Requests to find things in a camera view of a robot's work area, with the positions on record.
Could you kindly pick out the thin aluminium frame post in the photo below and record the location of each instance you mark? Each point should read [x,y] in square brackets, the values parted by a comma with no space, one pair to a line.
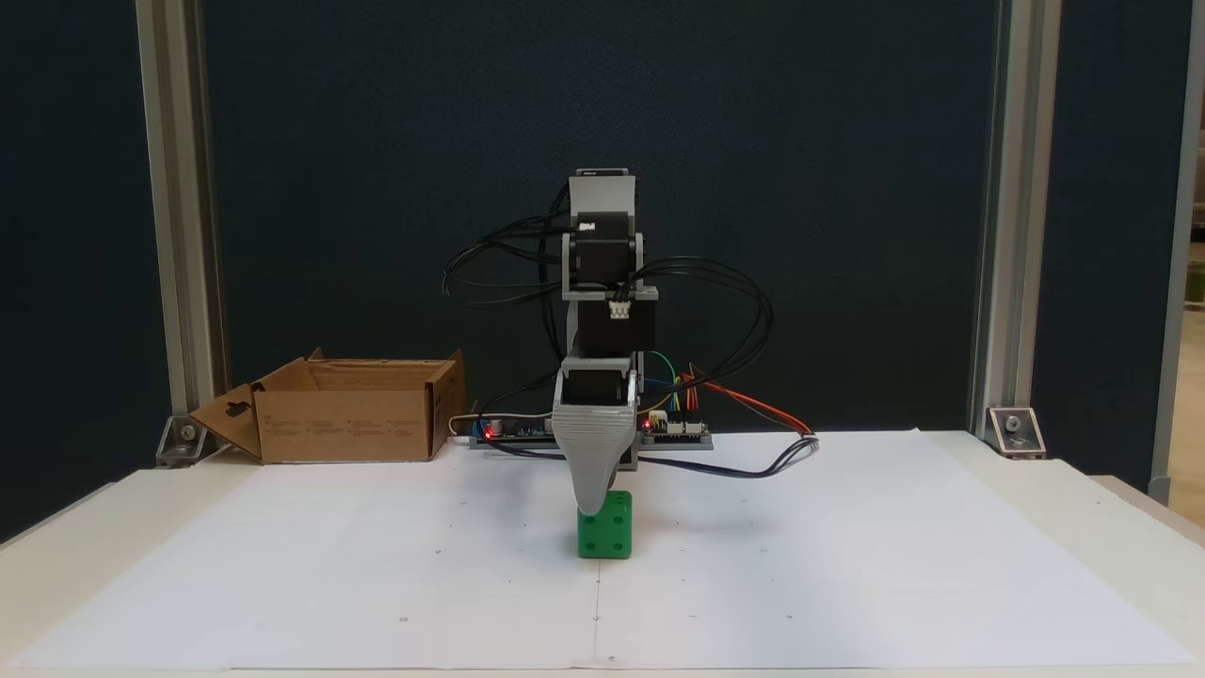
[1177,282]

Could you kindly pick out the metal corner bracket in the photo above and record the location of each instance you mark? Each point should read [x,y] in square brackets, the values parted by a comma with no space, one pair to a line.
[184,443]
[1015,431]

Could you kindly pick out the small circuit board with headers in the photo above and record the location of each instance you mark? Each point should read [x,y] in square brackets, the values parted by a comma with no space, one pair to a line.
[673,428]

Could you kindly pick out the open cardboard box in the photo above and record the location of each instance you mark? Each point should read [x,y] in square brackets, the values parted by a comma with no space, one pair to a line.
[348,424]

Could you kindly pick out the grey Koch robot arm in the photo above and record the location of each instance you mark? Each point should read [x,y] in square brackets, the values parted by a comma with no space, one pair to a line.
[602,198]

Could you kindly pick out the grey wedge-shaped fixed gripper finger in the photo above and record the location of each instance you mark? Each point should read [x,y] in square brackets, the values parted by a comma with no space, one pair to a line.
[593,452]

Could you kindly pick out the blue circuit board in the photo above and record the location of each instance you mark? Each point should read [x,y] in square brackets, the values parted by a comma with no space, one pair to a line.
[518,430]

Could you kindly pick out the green die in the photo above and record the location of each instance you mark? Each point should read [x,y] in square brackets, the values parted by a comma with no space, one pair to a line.
[607,532]

